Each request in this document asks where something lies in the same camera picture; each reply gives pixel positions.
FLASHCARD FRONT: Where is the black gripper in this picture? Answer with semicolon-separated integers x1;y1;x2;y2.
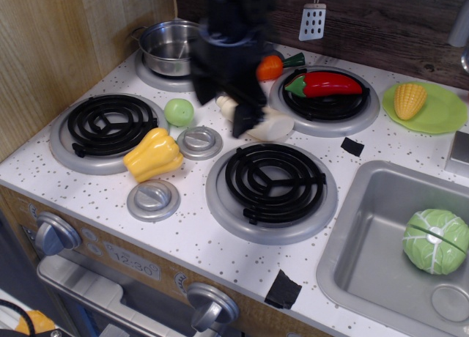
191;32;267;138

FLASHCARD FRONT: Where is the green toy cabbage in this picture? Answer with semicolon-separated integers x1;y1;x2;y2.
402;209;468;275

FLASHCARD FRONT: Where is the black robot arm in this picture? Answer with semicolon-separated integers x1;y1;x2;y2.
190;0;273;138

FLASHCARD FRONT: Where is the orange toy carrot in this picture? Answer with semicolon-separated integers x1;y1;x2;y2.
256;53;305;81

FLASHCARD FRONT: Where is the yellow bell pepper toy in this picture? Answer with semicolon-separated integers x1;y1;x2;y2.
123;127;184;182

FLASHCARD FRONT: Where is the yellow object bottom left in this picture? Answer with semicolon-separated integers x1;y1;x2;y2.
15;310;56;335

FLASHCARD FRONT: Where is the silver oven knob left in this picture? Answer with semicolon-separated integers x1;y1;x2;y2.
34;212;82;256

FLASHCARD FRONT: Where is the black tape piece small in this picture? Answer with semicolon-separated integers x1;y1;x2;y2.
341;137;365;158

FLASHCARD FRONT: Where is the silver stove top knob front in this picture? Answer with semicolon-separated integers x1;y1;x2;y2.
127;179;180;222

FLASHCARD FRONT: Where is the hanging slotted spatula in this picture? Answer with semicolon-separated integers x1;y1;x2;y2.
298;0;327;42

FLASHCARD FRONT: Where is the back left burner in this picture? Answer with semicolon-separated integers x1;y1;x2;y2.
134;49;194;93

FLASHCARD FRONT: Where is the red chili pepper toy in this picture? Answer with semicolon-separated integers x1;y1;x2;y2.
284;71;363;98

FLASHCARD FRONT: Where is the cream plastic bottle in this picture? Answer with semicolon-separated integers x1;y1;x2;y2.
215;95;295;141

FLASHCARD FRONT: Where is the front right black burner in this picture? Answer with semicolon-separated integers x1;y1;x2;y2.
205;143;338;245

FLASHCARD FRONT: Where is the back right black burner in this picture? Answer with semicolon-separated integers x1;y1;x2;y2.
268;66;380;138

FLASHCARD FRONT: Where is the silver oven knob right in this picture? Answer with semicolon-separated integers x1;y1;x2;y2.
187;282;240;336

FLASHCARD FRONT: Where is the silver faucet base block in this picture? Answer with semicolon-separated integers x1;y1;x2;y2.
444;131;469;177

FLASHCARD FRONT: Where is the silver stove top knob middle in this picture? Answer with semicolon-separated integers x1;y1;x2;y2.
177;126;223;160

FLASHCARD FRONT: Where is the silver stove knob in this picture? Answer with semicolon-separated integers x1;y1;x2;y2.
177;126;223;160
127;179;180;222

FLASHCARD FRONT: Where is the light green toy apple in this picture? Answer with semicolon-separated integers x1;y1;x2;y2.
164;98;194;127

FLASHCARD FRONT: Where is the silver oven door handle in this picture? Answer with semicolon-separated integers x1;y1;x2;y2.
37;256;202;336

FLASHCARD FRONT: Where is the silver faucet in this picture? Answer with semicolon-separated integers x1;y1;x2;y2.
447;0;468;73

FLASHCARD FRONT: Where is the silver oven knob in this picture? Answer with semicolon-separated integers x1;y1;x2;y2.
34;212;82;256
187;282;240;336

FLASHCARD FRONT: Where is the yellow toy corn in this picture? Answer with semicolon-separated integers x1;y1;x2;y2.
394;83;427;120

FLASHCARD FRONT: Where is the oven clock display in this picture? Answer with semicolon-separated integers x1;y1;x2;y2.
103;242;161;281

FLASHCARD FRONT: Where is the black tape piece front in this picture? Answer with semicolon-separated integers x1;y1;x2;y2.
264;270;302;310

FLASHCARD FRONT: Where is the silver sink basin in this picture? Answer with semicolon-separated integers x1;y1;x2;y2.
317;161;468;336

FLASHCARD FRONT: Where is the light green plate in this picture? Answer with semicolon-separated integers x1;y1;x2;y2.
382;82;468;134

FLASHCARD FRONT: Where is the steel pan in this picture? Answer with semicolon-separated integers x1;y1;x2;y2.
130;19;199;77

